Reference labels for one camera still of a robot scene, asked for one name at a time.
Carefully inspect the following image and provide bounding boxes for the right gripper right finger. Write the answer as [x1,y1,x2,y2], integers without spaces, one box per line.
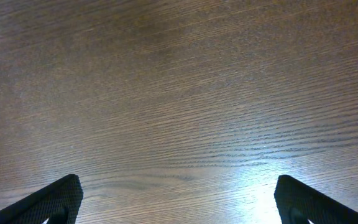
[274,175,358,224]

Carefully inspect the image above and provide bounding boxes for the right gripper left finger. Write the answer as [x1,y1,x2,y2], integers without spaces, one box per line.
[0,174,83,224]

